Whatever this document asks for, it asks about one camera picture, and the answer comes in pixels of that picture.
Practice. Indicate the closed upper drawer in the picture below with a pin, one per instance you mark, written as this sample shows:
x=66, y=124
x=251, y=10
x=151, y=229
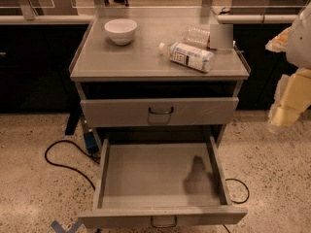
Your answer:
x=157, y=112

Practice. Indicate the blue power adapter box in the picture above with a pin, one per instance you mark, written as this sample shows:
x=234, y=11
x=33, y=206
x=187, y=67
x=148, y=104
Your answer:
x=90, y=142

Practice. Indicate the open middle drawer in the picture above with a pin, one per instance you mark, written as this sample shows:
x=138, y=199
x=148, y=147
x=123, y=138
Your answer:
x=161, y=186

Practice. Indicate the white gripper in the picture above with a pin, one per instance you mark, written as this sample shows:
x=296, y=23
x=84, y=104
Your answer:
x=300, y=44

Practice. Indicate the grey drawer cabinet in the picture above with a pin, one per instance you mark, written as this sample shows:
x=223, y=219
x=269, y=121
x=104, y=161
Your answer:
x=105, y=70

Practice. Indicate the white ceramic bowl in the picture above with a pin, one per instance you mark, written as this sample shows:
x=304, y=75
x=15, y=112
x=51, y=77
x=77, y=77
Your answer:
x=121, y=31

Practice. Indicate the clear crushed plastic bottle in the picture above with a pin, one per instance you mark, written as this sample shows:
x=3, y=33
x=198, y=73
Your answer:
x=197, y=36

